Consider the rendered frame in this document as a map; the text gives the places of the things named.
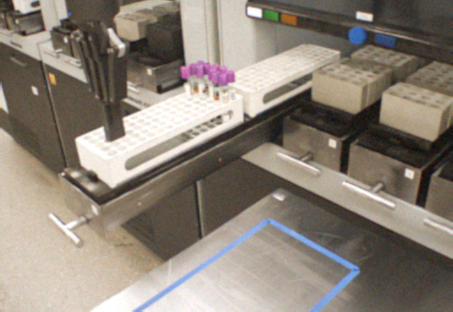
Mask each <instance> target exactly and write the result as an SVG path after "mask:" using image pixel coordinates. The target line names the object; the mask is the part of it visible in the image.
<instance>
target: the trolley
mask: <svg viewBox="0 0 453 312"><path fill-rule="evenodd" d="M89 312H453V274H452V273H451V272H448V271H447V270H444V269H443V268H441V267H438V266H437V265H434V264H432V263H430V262H428V261H427V260H424V259H422V258H421V257H418V256H416V255H414V254H412V253H411V252H407V251H406V250H404V249H401V248H400V247H398V246H396V245H395V244H393V243H390V242H389V241H387V240H384V239H382V238H380V237H378V236H377V235H375V234H372V233H370V232H368V231H366V230H364V229H363V228H360V227H358V226H356V225H355V224H352V223H350V222H349V221H346V220H344V219H342V218H341V217H338V216H336V215H335V214H332V213H331V212H329V211H328V210H324V209H322V208H320V207H318V206H317V205H315V204H313V203H310V202H308V201H306V200H304V199H302V198H301V197H299V196H297V195H294V194H292V193H290V192H288V191H286V190H285V189H283V188H281V187H280V188H278V189H277V190H276V191H275V192H272V193H271V194H269V195H267V196H266V197H265V198H263V200H261V201H259V202H257V203H256V204H255V205H252V206H251V207H250V208H249V209H246V210H245V211H243V212H242V213H241V214H239V215H238V216H237V217H233V219H231V220H230V221H228V222H226V223H225V224H224V225H222V226H220V228H218V229H217V230H215V231H213V232H212V233H209V234H208V235H207V236H206V237H204V238H202V239H201V240H199V241H197V242H196V243H195V244H194V245H191V246H190V247H188V248H186V249H185V250H183V252H180V253H179V254H178V255H176V256H175V257H173V258H172V259H170V260H168V261H167V262H166V263H163V264H162V265H160V266H158V267H157V268H156V269H155V270H153V271H152V272H150V273H148V274H147V275H145V276H143V277H142V278H141V279H138V280H137V281H136V282H133V284H131V285H129V286H128V287H127V288H124V289H123V290H122V291H120V292H118V293H117V294H114V295H113V296H112V297H110V299H108V300H106V301H104V302H102V303H101V304H100V305H97V307H95V308H93V309H91V310H90V311H89Z"/></svg>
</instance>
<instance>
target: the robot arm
mask: <svg viewBox="0 0 453 312"><path fill-rule="evenodd" d="M65 8H66V11H67V17H68V18H69V19H70V20H71V21H72V22H78V31H74V32H71V37H72V38H73V43H74V44H75V46H76V49H77V51H78V54H79V58H80V61H81V67H82V69H83V71H84V73H85V78H86V81H87V83H88V89H89V91H90V92H91V93H94V92H95V95H96V99H98V103H99V108H100V111H101V119H102V122H103V126H104V136H105V139H106V140H107V141H109V142H113V141H117V140H119V139H120V138H122V137H124V136H126V131H125V127H124V119H123V114H122V110H121V106H120V101H122V100H124V99H126V98H128V89H127V54H128V52H129V50H130V45H129V43H128V42H123V43H122V42H121V41H120V40H119V38H118V37H117V35H118V33H117V28H116V26H115V24H114V18H115V16H116V15H118V14H119V12H120V7H119V0H65Z"/></svg>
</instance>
